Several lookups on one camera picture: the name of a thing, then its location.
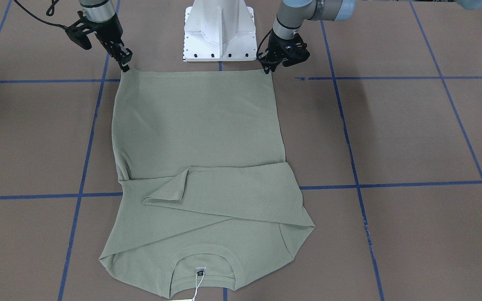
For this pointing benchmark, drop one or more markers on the sage green long-sleeve shirt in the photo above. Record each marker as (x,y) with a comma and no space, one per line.
(208,196)

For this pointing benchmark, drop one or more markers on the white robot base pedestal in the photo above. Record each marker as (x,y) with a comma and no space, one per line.
(219,30)

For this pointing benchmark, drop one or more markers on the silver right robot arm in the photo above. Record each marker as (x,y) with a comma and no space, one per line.
(99,17)

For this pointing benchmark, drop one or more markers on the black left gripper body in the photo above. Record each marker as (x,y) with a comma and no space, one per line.
(277,43)

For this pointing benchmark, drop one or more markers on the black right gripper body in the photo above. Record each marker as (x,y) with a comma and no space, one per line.
(106,33)

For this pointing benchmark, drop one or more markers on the white garment hang tag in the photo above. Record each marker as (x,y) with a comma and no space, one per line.
(187,299)

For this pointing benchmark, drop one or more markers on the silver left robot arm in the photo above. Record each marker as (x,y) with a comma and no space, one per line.
(292,13)

